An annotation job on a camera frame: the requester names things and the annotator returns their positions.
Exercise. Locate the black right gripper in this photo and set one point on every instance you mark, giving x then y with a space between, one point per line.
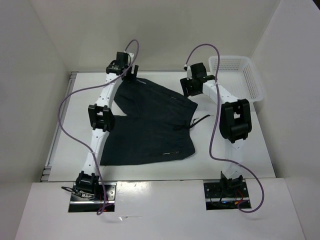
184 83

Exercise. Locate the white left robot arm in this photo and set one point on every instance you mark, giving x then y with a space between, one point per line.
102 121

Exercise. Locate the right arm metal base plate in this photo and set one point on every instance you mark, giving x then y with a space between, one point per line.
217 199

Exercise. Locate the dark navy shorts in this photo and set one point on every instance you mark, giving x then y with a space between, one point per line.
155 127

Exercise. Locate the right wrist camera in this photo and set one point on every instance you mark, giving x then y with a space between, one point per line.
188 69

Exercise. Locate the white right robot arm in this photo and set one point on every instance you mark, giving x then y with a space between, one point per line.
233 120

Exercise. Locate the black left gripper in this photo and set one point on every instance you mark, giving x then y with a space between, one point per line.
131 77

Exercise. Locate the white plastic perforated basket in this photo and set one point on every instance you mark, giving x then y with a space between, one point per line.
238 75

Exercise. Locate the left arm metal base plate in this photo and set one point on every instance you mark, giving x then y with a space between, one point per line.
81 202

